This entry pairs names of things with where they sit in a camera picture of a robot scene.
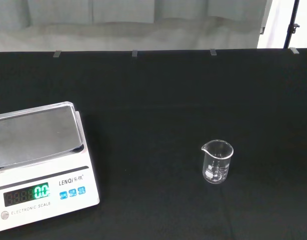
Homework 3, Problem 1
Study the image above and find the black bench cloth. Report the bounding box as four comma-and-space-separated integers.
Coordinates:
0, 47, 307, 240

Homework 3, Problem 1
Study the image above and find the black tripod stand pole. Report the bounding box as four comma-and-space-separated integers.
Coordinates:
282, 0, 301, 49

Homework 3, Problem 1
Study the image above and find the grey backdrop curtain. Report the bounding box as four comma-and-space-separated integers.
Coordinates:
0, 0, 274, 54

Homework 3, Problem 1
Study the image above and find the white electronic balance steel pan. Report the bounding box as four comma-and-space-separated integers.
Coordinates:
0, 101, 101, 234

